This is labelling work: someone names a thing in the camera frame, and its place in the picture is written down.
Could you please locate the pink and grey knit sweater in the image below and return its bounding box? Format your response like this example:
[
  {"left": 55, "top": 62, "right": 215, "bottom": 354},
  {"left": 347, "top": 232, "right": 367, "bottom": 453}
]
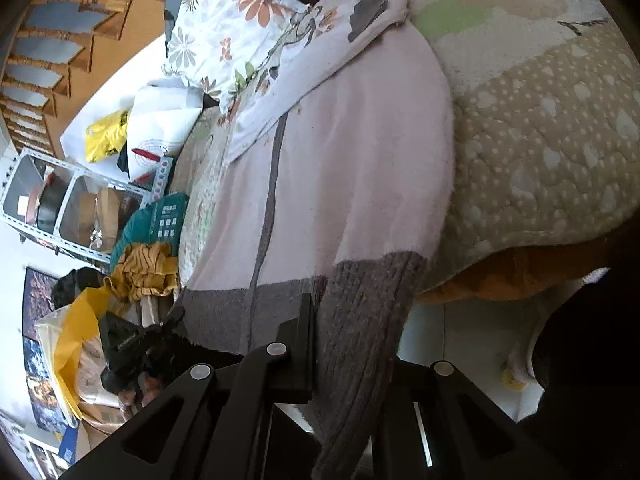
[{"left": 179, "top": 0, "right": 454, "bottom": 479}]

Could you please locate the yellow and white bag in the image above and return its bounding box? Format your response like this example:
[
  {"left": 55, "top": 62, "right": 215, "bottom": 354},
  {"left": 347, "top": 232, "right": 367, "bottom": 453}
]
[{"left": 35, "top": 286, "right": 125, "bottom": 434}]

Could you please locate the mustard yellow striped garment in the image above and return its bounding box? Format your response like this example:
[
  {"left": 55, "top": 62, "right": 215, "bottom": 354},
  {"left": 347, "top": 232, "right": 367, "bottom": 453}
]
[{"left": 104, "top": 242, "right": 180, "bottom": 302}]

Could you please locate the dark picture poster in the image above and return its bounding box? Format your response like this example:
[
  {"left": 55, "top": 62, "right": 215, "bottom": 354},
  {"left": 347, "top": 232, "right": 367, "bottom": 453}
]
[{"left": 22, "top": 266, "right": 66, "bottom": 437}]

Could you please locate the teal printed bag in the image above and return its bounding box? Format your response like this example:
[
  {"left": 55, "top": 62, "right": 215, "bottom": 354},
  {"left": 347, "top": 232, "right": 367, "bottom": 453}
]
[{"left": 110, "top": 193, "right": 189, "bottom": 271}]

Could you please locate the white metal shelf rack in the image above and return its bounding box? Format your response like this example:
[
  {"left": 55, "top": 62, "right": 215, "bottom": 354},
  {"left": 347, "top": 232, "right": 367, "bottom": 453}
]
[{"left": 1, "top": 148, "right": 151, "bottom": 271}]

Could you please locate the teal edged flat box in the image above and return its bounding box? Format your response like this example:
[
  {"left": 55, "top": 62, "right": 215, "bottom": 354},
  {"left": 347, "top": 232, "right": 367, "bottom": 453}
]
[{"left": 151, "top": 157, "right": 174, "bottom": 202}]

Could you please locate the yellow plastic bag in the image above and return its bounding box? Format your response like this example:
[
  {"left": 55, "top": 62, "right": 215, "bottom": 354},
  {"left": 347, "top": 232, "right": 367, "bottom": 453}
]
[{"left": 85, "top": 108, "right": 130, "bottom": 162}]

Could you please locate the white plastic bag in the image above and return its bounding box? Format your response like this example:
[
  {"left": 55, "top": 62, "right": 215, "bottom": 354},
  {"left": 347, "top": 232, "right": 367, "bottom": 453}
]
[{"left": 127, "top": 79, "right": 203, "bottom": 182}]

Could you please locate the white floral pillow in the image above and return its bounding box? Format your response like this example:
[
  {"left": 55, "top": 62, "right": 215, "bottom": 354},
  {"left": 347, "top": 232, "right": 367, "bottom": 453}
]
[{"left": 163, "top": 0, "right": 309, "bottom": 114}]

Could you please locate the wooden lattice headboard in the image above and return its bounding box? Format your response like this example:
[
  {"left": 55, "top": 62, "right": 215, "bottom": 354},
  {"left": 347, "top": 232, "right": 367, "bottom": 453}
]
[{"left": 1, "top": 0, "right": 164, "bottom": 157}]

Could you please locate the heart patterned quilt bedspread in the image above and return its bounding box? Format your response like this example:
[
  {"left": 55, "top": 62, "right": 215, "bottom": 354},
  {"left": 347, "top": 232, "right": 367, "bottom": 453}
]
[{"left": 180, "top": 0, "right": 639, "bottom": 298}]

